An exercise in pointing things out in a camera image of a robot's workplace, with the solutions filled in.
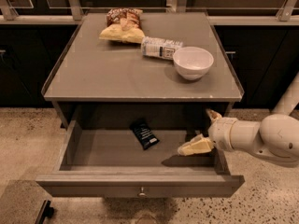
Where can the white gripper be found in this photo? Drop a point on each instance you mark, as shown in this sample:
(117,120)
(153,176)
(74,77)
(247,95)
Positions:
(220,133)

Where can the dark blue rxbar wrapper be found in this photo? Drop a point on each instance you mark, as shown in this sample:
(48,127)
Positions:
(144,134)

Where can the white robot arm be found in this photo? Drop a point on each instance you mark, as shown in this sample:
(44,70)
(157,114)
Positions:
(274,139)

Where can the round metal drawer knob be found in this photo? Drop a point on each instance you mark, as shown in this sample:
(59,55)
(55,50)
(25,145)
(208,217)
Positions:
(142,193)

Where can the open grey top drawer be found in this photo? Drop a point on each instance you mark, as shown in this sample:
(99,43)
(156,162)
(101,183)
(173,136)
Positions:
(112,163)

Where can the grey cabinet with counter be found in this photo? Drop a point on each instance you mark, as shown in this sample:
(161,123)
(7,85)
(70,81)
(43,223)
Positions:
(94,70)

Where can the white ceramic bowl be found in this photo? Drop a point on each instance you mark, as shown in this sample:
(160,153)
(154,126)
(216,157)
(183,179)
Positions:
(192,62)

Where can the white lying water bottle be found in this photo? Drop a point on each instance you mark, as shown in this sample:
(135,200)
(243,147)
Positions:
(160,47)

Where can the yellow brown chip bag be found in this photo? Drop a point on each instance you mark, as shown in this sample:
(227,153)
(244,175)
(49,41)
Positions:
(123,25)

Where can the dark base corner object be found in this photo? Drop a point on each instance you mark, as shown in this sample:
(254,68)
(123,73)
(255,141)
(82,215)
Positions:
(21,201)

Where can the metal railing frame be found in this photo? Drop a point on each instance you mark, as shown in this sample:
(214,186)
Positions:
(218,12)

